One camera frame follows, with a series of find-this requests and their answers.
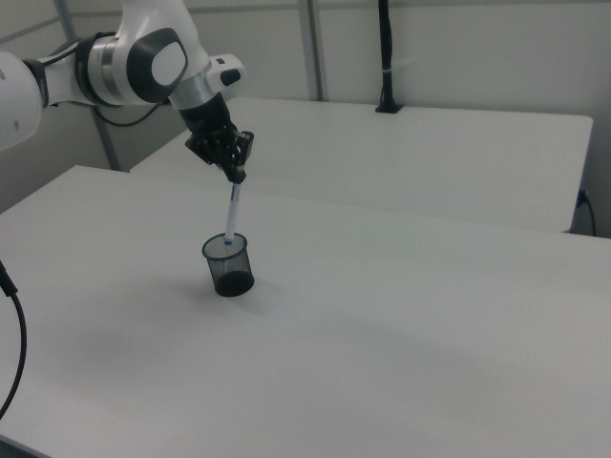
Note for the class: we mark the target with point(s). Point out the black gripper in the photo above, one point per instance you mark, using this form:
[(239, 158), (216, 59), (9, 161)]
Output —
[(212, 131)]

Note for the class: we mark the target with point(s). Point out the blue and white marker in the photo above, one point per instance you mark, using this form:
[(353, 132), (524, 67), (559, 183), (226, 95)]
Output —
[(233, 210)]

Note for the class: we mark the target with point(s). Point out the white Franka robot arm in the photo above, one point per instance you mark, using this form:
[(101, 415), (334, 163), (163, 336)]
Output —
[(157, 62)]

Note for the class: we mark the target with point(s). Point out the black mesh pen cup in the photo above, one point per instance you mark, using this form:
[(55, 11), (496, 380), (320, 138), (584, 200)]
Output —
[(234, 284)]

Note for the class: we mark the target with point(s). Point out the white side table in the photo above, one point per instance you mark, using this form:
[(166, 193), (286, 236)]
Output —
[(406, 157)]

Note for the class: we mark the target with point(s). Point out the grey partition post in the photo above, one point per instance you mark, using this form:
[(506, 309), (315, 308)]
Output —
[(315, 47)]

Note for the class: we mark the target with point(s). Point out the black camera pole with clamp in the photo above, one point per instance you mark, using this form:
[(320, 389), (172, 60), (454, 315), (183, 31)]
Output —
[(385, 47)]

